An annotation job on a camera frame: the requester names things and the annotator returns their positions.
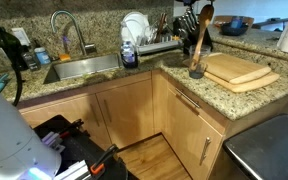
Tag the wooden spoon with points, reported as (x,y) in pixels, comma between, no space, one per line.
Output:
(205,18)

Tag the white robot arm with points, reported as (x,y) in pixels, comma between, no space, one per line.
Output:
(23,156)

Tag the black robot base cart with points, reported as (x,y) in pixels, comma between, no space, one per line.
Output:
(80,148)

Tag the blue dish soap bottle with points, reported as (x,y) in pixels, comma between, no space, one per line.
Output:
(127,51)

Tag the grey dish rack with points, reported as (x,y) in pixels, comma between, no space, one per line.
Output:
(167,42)

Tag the clear blender cup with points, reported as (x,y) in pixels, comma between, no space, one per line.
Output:
(200,66)

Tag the white plate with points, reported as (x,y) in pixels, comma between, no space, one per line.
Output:
(133,26)

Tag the black knife block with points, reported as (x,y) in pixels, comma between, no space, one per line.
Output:
(187,27)

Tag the stainless steel sink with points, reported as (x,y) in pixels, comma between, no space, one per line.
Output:
(78,68)

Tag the orange sponge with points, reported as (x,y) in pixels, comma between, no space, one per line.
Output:
(64,57)

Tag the orange black clamp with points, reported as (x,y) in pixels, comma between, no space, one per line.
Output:
(99,166)

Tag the upper wooden cutting board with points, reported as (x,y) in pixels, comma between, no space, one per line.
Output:
(233,69)

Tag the wooden cutting board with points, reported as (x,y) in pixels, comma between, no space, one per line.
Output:
(233,69)
(248,86)

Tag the small blue label bottle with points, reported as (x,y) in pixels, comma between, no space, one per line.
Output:
(42,55)

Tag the dark blue bowl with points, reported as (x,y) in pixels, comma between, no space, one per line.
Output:
(235,27)

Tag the lower wooden cutting board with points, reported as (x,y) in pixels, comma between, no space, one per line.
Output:
(248,86)

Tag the steel trash can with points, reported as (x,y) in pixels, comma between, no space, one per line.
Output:
(261,152)

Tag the white wall outlet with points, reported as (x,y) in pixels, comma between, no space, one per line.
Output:
(21,35)

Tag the teal handled tool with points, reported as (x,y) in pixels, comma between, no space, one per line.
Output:
(3,81)

